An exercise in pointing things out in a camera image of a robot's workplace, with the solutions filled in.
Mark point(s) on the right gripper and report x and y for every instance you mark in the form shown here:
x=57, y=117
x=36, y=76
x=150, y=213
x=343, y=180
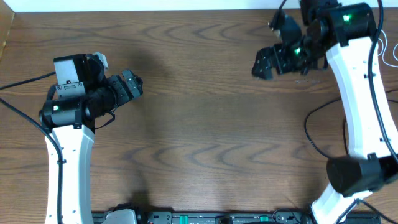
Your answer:
x=277, y=51

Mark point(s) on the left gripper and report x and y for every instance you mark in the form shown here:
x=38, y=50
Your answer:
x=125, y=95

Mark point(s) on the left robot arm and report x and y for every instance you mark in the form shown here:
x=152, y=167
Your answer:
x=82, y=94

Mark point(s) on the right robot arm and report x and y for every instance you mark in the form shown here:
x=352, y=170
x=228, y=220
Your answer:
x=346, y=38

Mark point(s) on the cardboard box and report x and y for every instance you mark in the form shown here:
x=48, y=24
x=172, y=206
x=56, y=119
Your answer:
x=6, y=20

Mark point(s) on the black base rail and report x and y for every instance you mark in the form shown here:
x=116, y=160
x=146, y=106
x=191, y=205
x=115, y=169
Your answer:
x=129, y=214

